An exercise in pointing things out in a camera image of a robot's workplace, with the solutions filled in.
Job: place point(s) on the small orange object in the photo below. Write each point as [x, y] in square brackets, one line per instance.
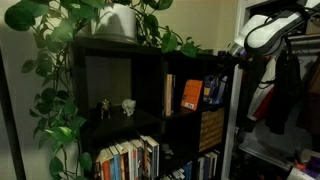
[299, 165]

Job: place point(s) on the woven storage basket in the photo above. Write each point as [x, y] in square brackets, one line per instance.
[211, 130]

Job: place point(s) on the white low book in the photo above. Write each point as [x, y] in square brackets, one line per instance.
[178, 174]

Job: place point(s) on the purple object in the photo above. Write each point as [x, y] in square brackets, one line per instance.
[313, 165]

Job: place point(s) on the green pothos plant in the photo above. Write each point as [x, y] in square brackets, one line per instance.
[63, 133]

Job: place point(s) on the red spine book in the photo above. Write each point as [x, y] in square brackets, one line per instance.
[106, 170]

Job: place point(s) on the black cube bookshelf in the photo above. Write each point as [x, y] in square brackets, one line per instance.
[146, 86]

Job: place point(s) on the black slanted pole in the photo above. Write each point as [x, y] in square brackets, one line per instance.
[10, 133]

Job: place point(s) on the white box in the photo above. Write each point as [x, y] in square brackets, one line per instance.
[300, 174]

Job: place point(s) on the metal closet rod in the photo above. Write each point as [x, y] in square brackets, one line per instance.
[305, 41]

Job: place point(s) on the black hanging coat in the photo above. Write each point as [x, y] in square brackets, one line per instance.
[283, 100]

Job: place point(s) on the white door frame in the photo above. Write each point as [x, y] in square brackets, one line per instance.
[230, 133]

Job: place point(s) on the white elephant figurine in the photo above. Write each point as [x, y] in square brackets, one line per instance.
[128, 106]

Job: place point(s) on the grey blue spine book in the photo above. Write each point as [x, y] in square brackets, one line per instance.
[139, 163]

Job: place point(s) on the white spine book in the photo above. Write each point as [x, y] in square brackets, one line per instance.
[129, 163]

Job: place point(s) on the white and purple book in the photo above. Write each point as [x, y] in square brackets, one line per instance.
[222, 88]

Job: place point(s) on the black hanging jacket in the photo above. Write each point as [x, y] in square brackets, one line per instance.
[248, 100]

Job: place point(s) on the white and red jacket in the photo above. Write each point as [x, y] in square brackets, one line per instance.
[263, 100]

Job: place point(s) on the white plant pot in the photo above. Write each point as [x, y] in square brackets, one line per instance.
[116, 23]

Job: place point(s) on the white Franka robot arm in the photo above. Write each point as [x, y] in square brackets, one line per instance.
[266, 36]

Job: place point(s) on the white closet shelf board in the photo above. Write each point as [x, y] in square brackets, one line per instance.
[266, 151]

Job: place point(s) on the small blue book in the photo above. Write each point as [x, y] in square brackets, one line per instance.
[188, 170]

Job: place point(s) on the brass animal figurine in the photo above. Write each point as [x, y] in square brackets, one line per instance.
[105, 106]

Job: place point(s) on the brown hanging garment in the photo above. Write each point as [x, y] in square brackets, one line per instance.
[313, 86]

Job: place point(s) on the grey round stone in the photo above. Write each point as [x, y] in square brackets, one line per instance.
[165, 146]
[167, 157]
[169, 152]

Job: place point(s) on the orange thin spine book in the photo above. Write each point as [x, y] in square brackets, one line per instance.
[122, 166]

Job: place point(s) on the blue book with yellow label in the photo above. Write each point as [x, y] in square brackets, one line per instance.
[207, 91]

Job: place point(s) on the dark brown spine book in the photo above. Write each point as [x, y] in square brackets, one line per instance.
[145, 161]

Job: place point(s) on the white tall book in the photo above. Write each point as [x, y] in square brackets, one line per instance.
[214, 163]
[201, 168]

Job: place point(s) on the small purple candle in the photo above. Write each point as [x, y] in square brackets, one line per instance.
[222, 53]

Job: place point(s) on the tan upright book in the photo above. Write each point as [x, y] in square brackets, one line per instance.
[169, 96]

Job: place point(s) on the dark navy book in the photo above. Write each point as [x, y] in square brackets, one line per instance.
[207, 166]

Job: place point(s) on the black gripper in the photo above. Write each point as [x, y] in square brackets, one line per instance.
[230, 64]

